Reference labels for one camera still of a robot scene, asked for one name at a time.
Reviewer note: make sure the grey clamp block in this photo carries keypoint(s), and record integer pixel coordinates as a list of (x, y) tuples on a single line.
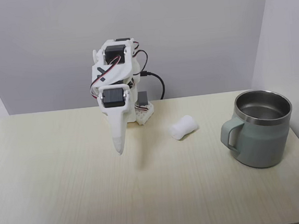
[(143, 99)]

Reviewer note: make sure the white gauze dressing roll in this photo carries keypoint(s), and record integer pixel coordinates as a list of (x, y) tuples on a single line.
[(183, 127)]

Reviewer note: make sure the grey-green steel mug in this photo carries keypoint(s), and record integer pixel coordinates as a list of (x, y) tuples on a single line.
[(262, 138)]

